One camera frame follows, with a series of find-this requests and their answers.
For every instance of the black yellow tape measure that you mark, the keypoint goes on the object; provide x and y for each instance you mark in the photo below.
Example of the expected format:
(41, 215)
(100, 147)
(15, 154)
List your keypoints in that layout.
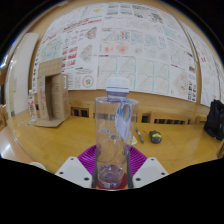
(155, 136)

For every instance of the clear white-capped water bottle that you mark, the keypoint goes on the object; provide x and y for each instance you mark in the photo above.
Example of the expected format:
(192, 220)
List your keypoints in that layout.
(113, 110)

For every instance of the paper posters on wall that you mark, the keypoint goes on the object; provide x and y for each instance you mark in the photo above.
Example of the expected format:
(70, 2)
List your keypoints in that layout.
(133, 50)

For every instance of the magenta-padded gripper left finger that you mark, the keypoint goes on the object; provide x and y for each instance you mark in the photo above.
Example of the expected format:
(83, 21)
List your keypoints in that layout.
(85, 161)

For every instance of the dark marker pen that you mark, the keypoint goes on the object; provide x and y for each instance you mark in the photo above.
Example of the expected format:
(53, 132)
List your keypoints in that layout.
(139, 135)

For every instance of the brown cardboard box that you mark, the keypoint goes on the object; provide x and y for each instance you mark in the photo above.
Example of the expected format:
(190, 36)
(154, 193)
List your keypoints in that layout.
(60, 96)

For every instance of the black backpack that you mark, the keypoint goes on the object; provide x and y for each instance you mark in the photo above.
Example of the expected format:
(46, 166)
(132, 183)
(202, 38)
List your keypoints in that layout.
(215, 120)

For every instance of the small red-labelled bottle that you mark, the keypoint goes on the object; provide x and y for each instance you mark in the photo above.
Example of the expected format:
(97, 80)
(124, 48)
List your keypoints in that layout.
(32, 106)

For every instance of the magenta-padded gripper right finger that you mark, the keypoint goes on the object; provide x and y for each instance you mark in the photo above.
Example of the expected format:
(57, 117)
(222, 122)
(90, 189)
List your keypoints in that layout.
(141, 165)

